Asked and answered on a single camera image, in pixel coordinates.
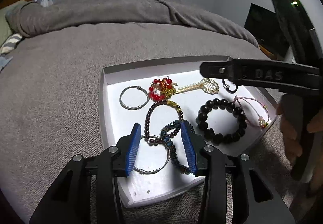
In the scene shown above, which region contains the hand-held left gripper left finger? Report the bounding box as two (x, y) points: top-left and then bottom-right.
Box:
(29, 123), (142, 224)

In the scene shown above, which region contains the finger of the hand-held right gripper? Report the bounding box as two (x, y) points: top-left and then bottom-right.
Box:
(199, 59), (236, 80)

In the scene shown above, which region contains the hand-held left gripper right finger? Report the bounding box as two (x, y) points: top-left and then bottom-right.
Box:
(180, 121), (296, 224)

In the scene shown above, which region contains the blue bead bracelet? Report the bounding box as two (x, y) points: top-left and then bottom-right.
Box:
(160, 119), (196, 176)

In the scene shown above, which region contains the silver wire bangle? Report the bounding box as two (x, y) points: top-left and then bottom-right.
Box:
(132, 134), (171, 174)
(119, 86), (150, 110)

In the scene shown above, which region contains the gold pearl hairpin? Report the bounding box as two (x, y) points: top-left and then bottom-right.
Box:
(174, 78), (220, 95)

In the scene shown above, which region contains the garnet bead bracelet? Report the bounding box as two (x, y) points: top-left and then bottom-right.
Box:
(145, 99), (185, 146)

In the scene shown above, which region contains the dark wooden bead bracelet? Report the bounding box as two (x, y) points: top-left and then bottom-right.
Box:
(197, 98), (248, 146)

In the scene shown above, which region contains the white shallow tray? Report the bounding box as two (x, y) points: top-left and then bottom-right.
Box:
(98, 55), (278, 208)

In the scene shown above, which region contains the red bead ornament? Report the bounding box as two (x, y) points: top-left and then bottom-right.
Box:
(148, 76), (178, 101)

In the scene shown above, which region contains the pink cord bracelet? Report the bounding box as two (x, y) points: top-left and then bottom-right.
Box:
(233, 95), (270, 129)

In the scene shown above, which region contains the person's right hand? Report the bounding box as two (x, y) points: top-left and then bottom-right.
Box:
(276, 105), (323, 191)

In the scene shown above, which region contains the wooden television stand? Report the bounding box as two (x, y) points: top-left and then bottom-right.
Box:
(257, 45), (279, 61)

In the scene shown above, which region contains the black television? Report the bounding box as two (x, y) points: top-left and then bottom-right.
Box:
(243, 3), (293, 60)

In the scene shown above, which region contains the gray bed cover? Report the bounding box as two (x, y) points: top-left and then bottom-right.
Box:
(0, 23), (303, 224)

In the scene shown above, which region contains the gray folded duvet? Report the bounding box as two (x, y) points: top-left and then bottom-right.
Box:
(6, 0), (260, 49)

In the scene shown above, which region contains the light blue blanket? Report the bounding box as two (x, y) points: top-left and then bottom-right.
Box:
(0, 55), (13, 73)

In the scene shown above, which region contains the striped pillow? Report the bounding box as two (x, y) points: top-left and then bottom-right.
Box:
(0, 33), (24, 54)

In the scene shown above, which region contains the olive pillow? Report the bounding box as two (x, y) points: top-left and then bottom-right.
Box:
(0, 0), (26, 46)

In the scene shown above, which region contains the black hair tie metal clasp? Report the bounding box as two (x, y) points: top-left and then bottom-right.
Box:
(222, 78), (238, 94)

